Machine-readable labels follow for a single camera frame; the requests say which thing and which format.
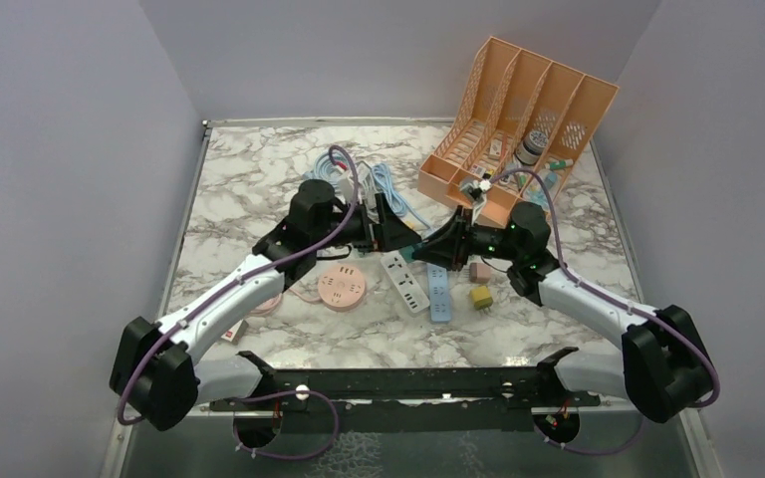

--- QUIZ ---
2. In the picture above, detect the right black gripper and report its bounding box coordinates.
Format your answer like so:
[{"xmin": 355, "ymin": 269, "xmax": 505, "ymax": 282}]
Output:
[{"xmin": 412, "ymin": 205, "xmax": 522, "ymax": 269}]

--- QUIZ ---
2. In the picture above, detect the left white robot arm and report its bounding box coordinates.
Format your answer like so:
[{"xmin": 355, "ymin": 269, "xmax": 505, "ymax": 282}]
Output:
[{"xmin": 110, "ymin": 179, "xmax": 421, "ymax": 431}]

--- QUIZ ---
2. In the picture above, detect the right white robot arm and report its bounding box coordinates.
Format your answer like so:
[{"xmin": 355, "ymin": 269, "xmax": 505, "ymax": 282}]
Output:
[{"xmin": 413, "ymin": 202, "xmax": 721, "ymax": 423}]

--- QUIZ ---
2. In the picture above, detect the pink charger plug right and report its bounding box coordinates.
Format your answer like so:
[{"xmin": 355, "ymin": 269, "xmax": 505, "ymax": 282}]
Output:
[{"xmin": 468, "ymin": 263, "xmax": 493, "ymax": 284}]

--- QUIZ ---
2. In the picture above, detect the yellow charger plug front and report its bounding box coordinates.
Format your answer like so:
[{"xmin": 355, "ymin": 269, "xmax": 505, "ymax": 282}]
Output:
[{"xmin": 468, "ymin": 285, "xmax": 494, "ymax": 311}]

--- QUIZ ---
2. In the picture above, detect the blue long power strip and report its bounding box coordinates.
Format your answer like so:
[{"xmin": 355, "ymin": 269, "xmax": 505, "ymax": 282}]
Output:
[{"xmin": 426, "ymin": 263, "xmax": 452, "ymax": 324}]

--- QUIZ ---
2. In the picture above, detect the white power strip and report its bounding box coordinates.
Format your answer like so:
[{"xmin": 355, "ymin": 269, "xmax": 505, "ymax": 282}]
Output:
[{"xmin": 380, "ymin": 251, "xmax": 430, "ymax": 315}]

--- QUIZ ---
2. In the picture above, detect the pink round power strip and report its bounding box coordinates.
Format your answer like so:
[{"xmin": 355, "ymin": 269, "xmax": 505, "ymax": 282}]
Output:
[{"xmin": 317, "ymin": 263, "xmax": 367, "ymax": 313}]

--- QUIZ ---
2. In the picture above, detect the orange file organizer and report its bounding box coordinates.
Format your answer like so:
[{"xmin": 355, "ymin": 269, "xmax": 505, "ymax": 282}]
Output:
[{"xmin": 418, "ymin": 37, "xmax": 619, "ymax": 226}]

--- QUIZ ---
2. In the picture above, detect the small card on table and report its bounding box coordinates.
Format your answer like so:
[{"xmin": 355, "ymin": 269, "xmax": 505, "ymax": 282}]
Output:
[{"xmin": 221, "ymin": 320, "xmax": 248, "ymax": 345}]

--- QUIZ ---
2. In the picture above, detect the light blue power cable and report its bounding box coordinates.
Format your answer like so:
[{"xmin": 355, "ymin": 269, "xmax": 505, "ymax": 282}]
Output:
[{"xmin": 369, "ymin": 161, "xmax": 431, "ymax": 231}]

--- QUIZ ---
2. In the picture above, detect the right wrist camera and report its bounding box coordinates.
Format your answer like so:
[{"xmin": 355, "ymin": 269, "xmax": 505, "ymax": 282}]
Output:
[{"xmin": 459, "ymin": 178, "xmax": 492, "ymax": 225}]

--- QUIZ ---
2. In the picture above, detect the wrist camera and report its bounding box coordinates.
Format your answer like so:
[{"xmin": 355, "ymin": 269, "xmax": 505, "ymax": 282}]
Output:
[
  {"xmin": 337, "ymin": 171, "xmax": 377, "ymax": 210},
  {"xmin": 459, "ymin": 178, "xmax": 492, "ymax": 225}
]

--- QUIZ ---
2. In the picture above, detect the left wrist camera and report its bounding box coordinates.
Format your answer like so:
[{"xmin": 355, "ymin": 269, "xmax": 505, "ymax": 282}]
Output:
[{"xmin": 337, "ymin": 171, "xmax": 377, "ymax": 210}]

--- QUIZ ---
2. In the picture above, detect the blue coiled cable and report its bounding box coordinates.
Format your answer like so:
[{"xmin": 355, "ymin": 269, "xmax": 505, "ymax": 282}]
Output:
[{"xmin": 303, "ymin": 151, "xmax": 358, "ymax": 186}]

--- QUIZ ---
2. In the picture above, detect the pink coiled cable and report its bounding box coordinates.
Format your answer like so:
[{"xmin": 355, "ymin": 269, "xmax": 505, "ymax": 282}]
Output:
[{"xmin": 247, "ymin": 290, "xmax": 321, "ymax": 318}]

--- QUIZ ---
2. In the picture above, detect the black mounting rail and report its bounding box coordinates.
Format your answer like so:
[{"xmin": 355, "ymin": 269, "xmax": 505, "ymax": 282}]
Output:
[{"xmin": 208, "ymin": 352, "xmax": 601, "ymax": 434}]

